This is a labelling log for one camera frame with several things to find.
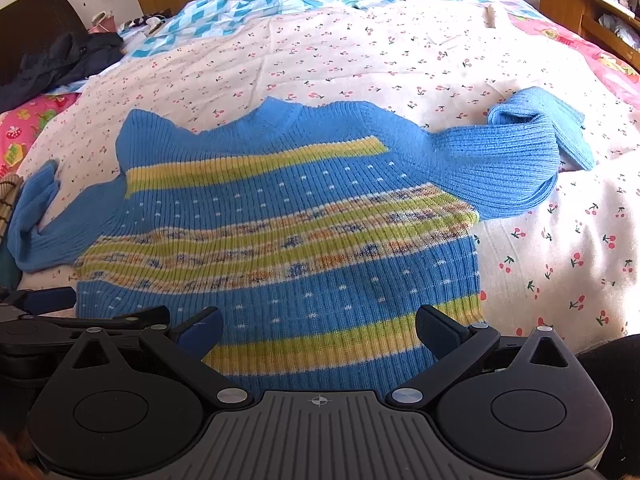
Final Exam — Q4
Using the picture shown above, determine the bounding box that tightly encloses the blue striped knit sweater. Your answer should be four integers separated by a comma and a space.
6, 87, 594, 394

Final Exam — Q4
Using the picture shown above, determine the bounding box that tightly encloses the dark navy clothing pile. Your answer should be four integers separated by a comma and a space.
1, 32, 124, 113

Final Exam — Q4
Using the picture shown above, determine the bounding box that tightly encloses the beige brown striped garment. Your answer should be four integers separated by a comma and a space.
0, 174, 24, 240

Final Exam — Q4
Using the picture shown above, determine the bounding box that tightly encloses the white cherry print bedsheet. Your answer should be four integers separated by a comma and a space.
18, 0, 639, 350

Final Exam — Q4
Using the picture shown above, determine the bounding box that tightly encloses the pink cartoon print bedsheet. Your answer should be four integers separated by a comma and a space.
0, 93, 79, 177

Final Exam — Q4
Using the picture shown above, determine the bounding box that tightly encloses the dark brown headboard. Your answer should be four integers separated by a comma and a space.
0, 0, 89, 84

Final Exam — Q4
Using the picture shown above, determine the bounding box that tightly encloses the pink cup on nightstand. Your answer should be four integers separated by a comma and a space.
88, 11, 117, 34

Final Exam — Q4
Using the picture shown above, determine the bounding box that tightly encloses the blue white checkered quilt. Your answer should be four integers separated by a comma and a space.
122, 0, 542, 58

